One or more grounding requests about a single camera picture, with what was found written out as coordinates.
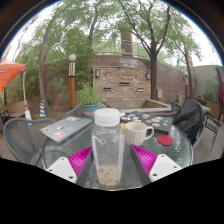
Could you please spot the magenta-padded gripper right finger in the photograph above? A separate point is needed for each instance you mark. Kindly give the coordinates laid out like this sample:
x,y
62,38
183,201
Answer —
x,y
163,166

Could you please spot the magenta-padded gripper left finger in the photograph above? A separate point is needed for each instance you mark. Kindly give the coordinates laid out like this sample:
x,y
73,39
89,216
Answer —
x,y
63,168

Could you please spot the clear bottle with white cap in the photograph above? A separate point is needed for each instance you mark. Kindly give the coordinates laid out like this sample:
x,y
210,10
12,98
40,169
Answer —
x,y
107,150

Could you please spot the flat round red coaster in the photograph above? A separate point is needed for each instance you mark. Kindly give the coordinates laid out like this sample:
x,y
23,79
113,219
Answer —
x,y
165,140

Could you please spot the silver laptop with stickers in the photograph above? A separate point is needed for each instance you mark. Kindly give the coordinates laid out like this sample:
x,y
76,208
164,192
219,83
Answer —
x,y
65,128

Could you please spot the cream ceramic mug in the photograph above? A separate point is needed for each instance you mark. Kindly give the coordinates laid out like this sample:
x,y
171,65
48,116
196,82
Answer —
x,y
135,133

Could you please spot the black laptop with stickers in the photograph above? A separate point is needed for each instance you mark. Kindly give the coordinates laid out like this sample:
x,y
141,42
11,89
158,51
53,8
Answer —
x,y
153,121

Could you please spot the black jacket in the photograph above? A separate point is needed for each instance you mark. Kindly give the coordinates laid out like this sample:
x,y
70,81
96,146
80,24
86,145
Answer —
x,y
190,120

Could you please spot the yellow card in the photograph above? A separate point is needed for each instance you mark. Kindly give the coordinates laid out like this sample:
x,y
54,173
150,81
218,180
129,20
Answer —
x,y
122,126

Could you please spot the black metal patio chair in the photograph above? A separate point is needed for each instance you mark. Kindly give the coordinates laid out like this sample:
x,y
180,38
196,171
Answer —
x,y
213,125

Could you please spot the green plant in teal pot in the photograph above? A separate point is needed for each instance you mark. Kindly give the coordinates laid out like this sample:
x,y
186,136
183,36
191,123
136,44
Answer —
x,y
88,96

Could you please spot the wooden bench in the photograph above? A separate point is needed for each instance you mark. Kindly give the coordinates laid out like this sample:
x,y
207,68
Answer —
x,y
15,108

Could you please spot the closed dark red umbrella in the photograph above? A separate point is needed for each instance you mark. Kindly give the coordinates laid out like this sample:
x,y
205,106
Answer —
x,y
220,86

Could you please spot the orange patio umbrella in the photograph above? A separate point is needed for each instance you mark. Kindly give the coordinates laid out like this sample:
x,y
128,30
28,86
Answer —
x,y
10,73

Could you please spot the grey wall utility box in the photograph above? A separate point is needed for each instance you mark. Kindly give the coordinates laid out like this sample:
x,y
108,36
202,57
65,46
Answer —
x,y
159,93

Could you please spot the wooden lamp post, globe light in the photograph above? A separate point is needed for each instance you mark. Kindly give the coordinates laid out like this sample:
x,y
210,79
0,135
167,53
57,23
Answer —
x,y
186,86
72,86

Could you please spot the black wall lantern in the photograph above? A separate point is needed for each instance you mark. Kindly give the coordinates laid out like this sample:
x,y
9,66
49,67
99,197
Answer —
x,y
97,73
148,76

